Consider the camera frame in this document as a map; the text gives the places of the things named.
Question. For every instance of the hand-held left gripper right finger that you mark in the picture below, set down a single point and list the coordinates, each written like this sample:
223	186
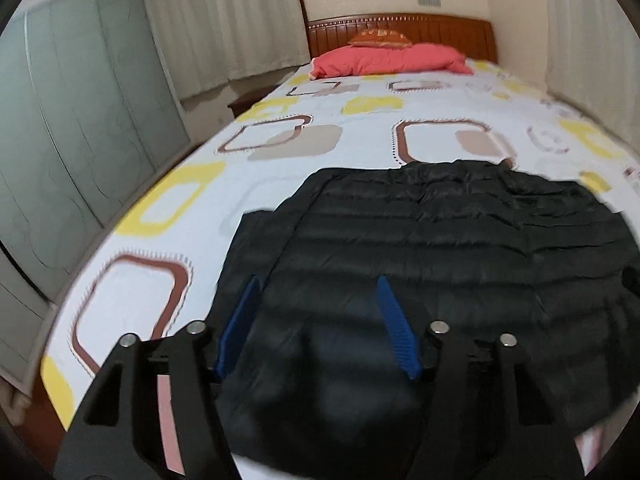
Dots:
397	320

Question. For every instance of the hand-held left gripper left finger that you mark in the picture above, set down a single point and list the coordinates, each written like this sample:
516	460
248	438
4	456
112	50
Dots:
240	320

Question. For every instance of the black puffer jacket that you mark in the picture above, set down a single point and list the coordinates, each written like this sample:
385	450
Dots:
425	240

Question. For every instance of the bed with patterned sheet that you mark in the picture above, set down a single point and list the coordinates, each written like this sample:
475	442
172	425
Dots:
350	145

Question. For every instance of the wooden nightstand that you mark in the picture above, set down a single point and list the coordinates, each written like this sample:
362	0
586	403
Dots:
247	104

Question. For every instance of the frosted glass wardrobe doors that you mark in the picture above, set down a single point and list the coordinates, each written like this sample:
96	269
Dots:
75	135

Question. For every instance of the pink quilt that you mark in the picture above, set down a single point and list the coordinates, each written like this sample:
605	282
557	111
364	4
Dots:
390	60

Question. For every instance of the orange cushion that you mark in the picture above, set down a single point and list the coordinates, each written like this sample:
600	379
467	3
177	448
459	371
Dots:
380	38

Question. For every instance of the cream window curtain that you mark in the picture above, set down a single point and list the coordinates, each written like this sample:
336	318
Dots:
585	35
225	25

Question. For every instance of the wooden bed frame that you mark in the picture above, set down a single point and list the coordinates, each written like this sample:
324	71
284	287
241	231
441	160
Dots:
450	35

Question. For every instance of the grey wall outlet panel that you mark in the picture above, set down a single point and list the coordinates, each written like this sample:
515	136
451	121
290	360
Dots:
429	0

